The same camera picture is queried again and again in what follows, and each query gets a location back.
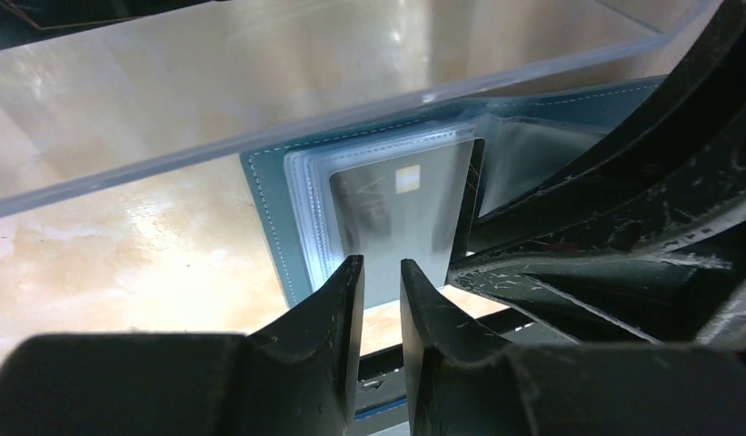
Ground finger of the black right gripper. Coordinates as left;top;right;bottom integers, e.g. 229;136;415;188
468;1;746;253
448;156;746;343

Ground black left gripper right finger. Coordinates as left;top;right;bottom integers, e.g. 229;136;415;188
400;259;517;435

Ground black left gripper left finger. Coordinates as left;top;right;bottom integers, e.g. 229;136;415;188
245;255;364;435

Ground blue leather card holder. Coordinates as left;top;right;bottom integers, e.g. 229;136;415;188
240;76;661;309

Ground clear acrylic card box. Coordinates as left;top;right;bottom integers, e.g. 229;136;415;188
0;1;716;218

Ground black credit cards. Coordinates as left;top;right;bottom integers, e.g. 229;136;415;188
0;0;206;50

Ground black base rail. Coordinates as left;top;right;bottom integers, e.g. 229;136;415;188
348;306;579;436

